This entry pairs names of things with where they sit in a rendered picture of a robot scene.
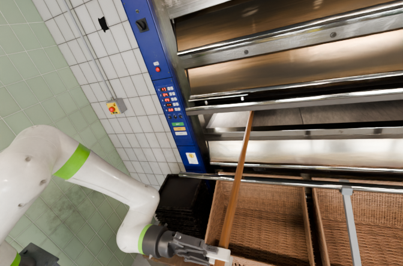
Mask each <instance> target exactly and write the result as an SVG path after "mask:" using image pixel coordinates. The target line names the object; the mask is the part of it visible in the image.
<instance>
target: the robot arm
mask: <svg viewBox="0 0 403 266"><path fill-rule="evenodd" d="M52 175H54V176H57V177H60V178H62V179H65V181H67V182H71V183H75V184H78V185H81V186H85V187H87V188H90V189H93V190H96V191H98V192H101V193H103V194H106V195H108V196H110V197H112V198H114V199H116V200H118V201H120V202H122V203H124V204H127V205H128V206H129V207H130V209H129V211H128V213H127V215H126V217H125V219H124V221H123V222H122V225H121V226H120V228H119V230H118V233H117V236H116V242H117V245H118V247H119V248H120V250H121V251H123V252H126V253H141V254H144V255H148V256H149V259H151V257H154V258H158V259H160V258H161V257H162V256H163V257H165V258H172V257H173V256H174V255H175V254H177V255H178V256H180V257H184V261H185V262H193V263H196V264H201V265H206V266H210V264H214V263H215V259H219V260H222V261H225V266H232V262H233V257H232V256H230V252H231V251H230V250H228V249H223V248H220V247H215V246H210V245H208V244H207V243H205V241H204V240H202V239H199V238H195V237H192V236H189V235H185V234H181V233H180V232H173V231H169V229H168V228H167V224H166V223H165V225H164V226H162V225H160V226H158V225H153V224H151V222H152V218H153V216H154V213H155V211H156V209H157V207H158V204H159V202H160V195H159V192H158V191H157V189H155V188H154V187H153V186H149V185H147V184H145V183H142V182H140V181H138V180H136V179H134V178H132V177H130V176H129V175H127V174H125V173H123V172H122V171H120V170H119V169H117V168H115V167H114V166H112V165H111V164H110V163H108V162H107V161H105V160H104V159H103V158H101V157H100V156H99V155H97V154H96V153H95V152H94V151H93V150H91V149H88V148H87V147H85V146H84V145H82V144H81V143H79V142H78V141H76V140H75V139H73V138H72V137H70V136H69V135H67V134H65V133H64V132H62V131H60V130H59V129H57V128H55V127H53V126H50V125H35V126H31V127H28V128H26V129H24V130H23V131H22V132H20V133H19V134H18V135H17V137H16V138H15V139H14V140H13V142H12V143H11V144H10V145H9V146H8V147H7V148H6V149H5V150H4V151H3V152H1V153H0V266H36V262H35V260H34V259H33V258H32V257H30V256H27V257H24V256H20V255H19V254H18V252H17V250H16V249H15V248H14V247H13V246H12V245H10V244H9V243H8V242H7V241H5V239H6V237H7V236H8V234H9V233H10V232H11V230H12V229H13V228H14V226H15V225H16V223H17V222H18V221H19V220H20V218H21V217H22V216H23V215H24V214H25V212H26V211H27V210H28V208H30V206H31V205H32V204H33V203H34V201H35V200H36V199H37V198H38V197H39V196H40V195H41V194H42V193H43V191H44V190H45V189H46V187H47V186H48V184H49V182H50V179H51V176H52Z"/></svg>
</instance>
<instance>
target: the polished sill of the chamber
mask: <svg viewBox="0 0 403 266"><path fill-rule="evenodd" d="M245 130H246V127H231V128H206V129H205V131H204V133H203V134H204V137H205V138H212V137H244V135H245ZM357 134H403V120H389V121H374V122H346V123H318V124H303V125H275V126H252V127H251V132H250V135H249V136H250V137H269V136H299V135H357Z"/></svg>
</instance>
